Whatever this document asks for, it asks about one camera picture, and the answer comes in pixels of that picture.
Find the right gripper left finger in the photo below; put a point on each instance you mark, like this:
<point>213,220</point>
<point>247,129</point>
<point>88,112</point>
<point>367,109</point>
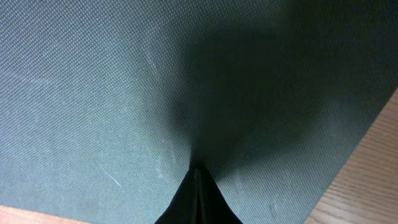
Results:
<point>184,205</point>

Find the dark green box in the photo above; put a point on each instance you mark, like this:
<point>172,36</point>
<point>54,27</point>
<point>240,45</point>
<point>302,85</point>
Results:
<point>104,104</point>

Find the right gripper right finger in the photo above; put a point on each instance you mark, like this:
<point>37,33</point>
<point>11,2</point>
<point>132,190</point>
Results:
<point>212,207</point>

